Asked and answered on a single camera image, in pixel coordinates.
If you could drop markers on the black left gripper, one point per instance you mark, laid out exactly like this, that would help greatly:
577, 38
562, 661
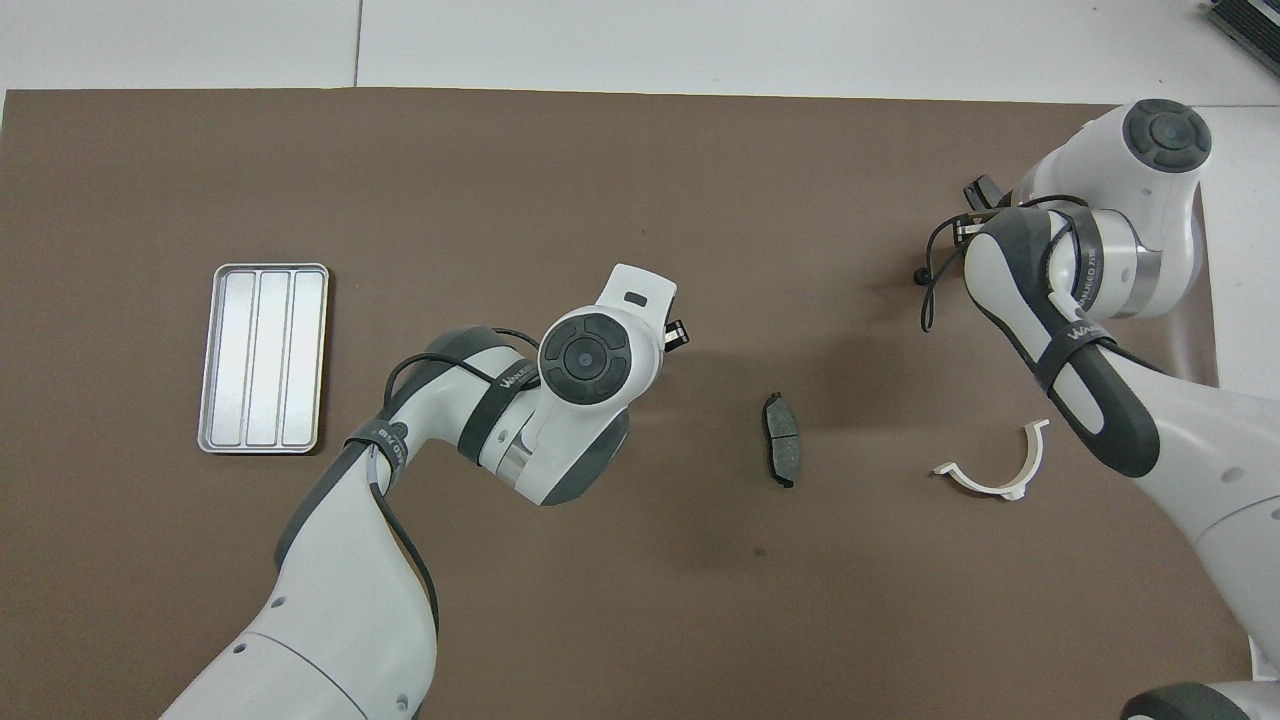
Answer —
676, 335

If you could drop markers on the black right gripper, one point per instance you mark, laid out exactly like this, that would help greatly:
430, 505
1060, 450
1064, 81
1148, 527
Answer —
972, 226

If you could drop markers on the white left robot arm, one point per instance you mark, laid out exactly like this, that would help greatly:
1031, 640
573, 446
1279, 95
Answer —
330, 620

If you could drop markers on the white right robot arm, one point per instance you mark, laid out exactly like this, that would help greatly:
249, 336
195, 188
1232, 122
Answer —
1080, 160

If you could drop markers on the silver metal tray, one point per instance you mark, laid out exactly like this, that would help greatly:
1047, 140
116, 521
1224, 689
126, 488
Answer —
265, 360

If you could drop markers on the short grey brake pad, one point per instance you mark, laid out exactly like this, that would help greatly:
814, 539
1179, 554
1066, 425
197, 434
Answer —
985, 190

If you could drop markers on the long grey brake pad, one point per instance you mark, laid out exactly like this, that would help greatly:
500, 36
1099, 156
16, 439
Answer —
782, 440

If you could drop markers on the brown table mat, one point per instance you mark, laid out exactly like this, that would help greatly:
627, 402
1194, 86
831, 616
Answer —
600, 150

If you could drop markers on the grey ribbed device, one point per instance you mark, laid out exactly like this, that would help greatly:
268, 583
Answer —
1250, 20

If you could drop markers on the white curved plastic bracket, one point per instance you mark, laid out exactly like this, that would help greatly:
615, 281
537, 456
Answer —
1031, 462

